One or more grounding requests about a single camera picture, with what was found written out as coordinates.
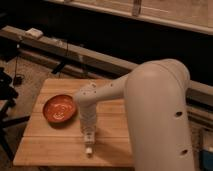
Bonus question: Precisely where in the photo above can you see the black tripod stand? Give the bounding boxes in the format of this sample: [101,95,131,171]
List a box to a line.
[0,67,29,161]

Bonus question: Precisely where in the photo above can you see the black cable with plug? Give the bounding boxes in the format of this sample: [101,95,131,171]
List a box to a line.
[12,39,26,86]

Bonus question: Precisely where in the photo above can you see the white plastic bottle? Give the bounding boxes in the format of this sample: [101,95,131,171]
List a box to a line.
[84,130,95,156]

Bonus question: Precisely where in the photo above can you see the wooden board table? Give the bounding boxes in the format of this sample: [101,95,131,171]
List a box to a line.
[13,79,133,167]

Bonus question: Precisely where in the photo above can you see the white box on beam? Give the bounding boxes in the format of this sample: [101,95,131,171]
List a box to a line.
[26,28,43,38]

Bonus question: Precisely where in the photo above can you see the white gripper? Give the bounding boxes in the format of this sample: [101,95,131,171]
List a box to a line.
[79,105,97,132]

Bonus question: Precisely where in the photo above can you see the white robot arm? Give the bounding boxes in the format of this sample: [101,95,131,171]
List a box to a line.
[74,59,195,171]

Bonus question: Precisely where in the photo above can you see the orange ceramic bowl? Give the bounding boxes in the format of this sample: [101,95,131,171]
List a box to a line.
[42,94,77,123]

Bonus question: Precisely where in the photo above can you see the long wooden beam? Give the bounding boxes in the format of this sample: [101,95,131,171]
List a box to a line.
[0,26,213,106]

